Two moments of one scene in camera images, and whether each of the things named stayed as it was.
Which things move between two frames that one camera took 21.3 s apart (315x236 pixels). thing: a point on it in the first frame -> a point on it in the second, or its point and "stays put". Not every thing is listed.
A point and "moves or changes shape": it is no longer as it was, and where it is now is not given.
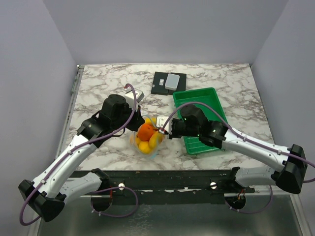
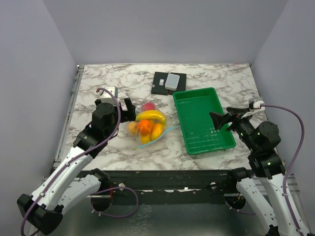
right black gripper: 173,134 -> 235,114
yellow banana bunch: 151,120 -> 151,114
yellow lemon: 144,147 -> 146,138
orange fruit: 145,132 stays put
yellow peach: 134,140 moves or changes shape
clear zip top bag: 148,139 moves or changes shape
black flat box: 159,82 stays put
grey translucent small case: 172,81 stays put
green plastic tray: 207,99 stays put
